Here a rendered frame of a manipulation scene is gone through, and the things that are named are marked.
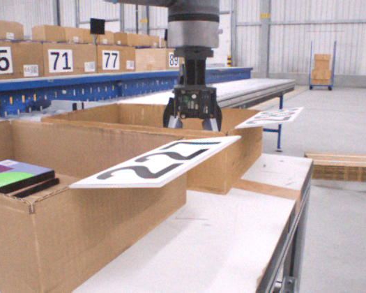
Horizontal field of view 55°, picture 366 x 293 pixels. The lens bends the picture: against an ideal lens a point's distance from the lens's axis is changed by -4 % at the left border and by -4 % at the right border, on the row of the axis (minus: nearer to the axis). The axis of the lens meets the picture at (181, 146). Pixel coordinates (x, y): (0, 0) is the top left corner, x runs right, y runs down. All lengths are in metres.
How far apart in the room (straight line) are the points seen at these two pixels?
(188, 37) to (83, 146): 0.25
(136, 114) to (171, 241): 0.55
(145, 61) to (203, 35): 2.25
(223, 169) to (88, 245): 0.27
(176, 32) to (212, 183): 0.25
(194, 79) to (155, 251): 0.31
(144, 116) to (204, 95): 0.34
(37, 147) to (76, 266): 0.39
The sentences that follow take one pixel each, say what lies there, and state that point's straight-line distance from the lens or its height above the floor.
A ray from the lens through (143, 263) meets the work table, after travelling 0.39.
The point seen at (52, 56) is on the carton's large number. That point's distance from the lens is 1.86.
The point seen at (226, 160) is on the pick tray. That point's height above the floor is 0.81.
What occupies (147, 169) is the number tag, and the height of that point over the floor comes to 0.86.
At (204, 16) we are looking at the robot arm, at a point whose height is 1.03.
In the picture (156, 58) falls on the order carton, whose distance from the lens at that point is 2.80.
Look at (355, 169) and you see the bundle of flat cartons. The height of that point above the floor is 0.10.
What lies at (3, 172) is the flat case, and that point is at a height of 0.78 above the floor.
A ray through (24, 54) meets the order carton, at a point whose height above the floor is 0.99.
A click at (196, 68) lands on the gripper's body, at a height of 0.94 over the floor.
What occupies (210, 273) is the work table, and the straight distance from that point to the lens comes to 0.38.
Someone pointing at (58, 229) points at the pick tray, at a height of 0.82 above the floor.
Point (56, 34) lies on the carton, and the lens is 8.24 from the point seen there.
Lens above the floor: 0.95
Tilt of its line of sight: 13 degrees down
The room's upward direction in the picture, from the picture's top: straight up
